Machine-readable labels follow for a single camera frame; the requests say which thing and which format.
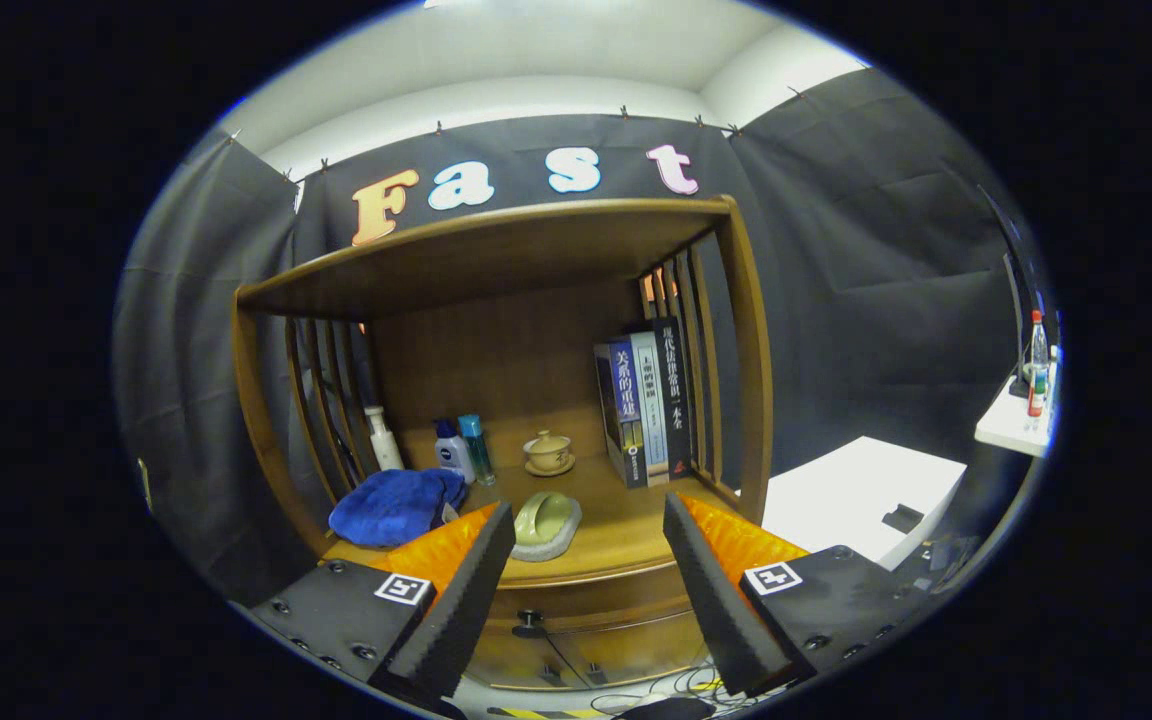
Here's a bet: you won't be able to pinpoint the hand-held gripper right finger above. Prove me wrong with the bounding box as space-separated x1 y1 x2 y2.
662 492 937 699

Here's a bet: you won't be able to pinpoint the green handled sponge brush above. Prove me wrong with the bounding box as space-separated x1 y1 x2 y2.
509 491 584 562

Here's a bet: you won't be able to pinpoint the black spine book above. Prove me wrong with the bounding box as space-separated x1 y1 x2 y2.
652 318 694 479

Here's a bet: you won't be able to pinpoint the black floor cables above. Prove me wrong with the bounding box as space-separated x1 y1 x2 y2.
536 630 737 716

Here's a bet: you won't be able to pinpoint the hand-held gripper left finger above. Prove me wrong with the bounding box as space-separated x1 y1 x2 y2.
246 500 519 707

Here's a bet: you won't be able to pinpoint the wooden drawer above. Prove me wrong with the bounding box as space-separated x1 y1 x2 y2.
491 570 702 641

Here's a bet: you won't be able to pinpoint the black backdrop cloth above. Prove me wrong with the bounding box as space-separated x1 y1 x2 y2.
116 68 1052 601

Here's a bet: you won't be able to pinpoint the person's black shoe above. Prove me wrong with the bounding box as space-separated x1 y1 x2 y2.
616 697 717 720

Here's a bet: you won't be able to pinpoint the yellow black floor tape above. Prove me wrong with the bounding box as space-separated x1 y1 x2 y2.
486 705 617 720

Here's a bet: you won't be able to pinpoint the blue towel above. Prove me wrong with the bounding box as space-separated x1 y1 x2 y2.
328 468 469 549

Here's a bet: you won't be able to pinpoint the white desk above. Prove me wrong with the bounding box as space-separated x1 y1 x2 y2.
974 345 1062 459

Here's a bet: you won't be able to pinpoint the light grey spine book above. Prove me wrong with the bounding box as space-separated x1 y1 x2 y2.
630 331 671 486

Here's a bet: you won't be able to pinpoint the white bottle blue cap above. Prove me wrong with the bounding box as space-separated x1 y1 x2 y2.
433 418 477 486

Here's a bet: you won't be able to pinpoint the beige lidded teacup with saucer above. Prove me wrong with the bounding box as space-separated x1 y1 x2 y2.
523 430 577 477

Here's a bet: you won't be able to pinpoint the blue spine book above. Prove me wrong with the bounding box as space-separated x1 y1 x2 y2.
593 340 649 490

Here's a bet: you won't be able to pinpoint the white pump bottle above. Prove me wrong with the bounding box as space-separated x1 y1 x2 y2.
364 405 405 472

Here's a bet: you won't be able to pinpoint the teal bottle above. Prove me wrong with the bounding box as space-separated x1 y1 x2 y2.
458 414 497 488

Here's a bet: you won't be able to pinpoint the red label water bottle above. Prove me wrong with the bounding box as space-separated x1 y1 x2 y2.
1026 310 1050 418

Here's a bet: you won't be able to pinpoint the wooden cabinet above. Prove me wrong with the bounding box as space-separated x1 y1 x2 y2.
232 195 775 693

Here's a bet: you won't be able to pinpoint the wooden countertop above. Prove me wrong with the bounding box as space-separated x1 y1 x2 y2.
321 455 742 591

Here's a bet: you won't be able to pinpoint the white box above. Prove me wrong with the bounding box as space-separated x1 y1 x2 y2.
762 436 968 571

